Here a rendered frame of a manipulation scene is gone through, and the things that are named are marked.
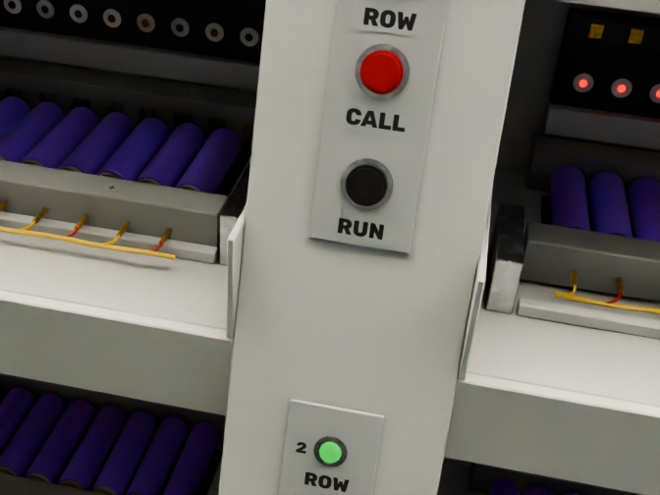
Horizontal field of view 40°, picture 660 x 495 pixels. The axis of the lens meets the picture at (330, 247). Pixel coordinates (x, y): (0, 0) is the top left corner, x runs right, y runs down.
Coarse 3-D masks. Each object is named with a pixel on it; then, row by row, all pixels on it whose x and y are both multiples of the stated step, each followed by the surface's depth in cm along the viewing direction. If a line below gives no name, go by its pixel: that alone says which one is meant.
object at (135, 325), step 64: (128, 64) 53; (192, 64) 52; (256, 64) 52; (0, 256) 41; (64, 256) 42; (128, 256) 42; (0, 320) 40; (64, 320) 39; (128, 320) 38; (192, 320) 38; (64, 384) 41; (128, 384) 40; (192, 384) 39
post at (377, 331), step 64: (320, 0) 33; (512, 0) 32; (320, 64) 34; (448, 64) 33; (512, 64) 33; (256, 128) 35; (320, 128) 34; (448, 128) 34; (256, 192) 36; (448, 192) 34; (256, 256) 36; (320, 256) 36; (384, 256) 36; (448, 256) 35; (256, 320) 37; (320, 320) 37; (384, 320) 36; (448, 320) 36; (256, 384) 38; (320, 384) 37; (384, 384) 37; (448, 384) 37; (256, 448) 39; (384, 448) 38
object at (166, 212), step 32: (0, 160) 44; (0, 192) 43; (32, 192) 42; (64, 192) 42; (96, 192) 42; (128, 192) 42; (160, 192) 42; (192, 192) 43; (32, 224) 42; (96, 224) 43; (128, 224) 42; (160, 224) 42; (192, 224) 42; (160, 256) 41
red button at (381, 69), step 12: (372, 60) 33; (384, 60) 33; (396, 60) 33; (360, 72) 33; (372, 72) 33; (384, 72) 33; (396, 72) 33; (372, 84) 33; (384, 84) 33; (396, 84) 33
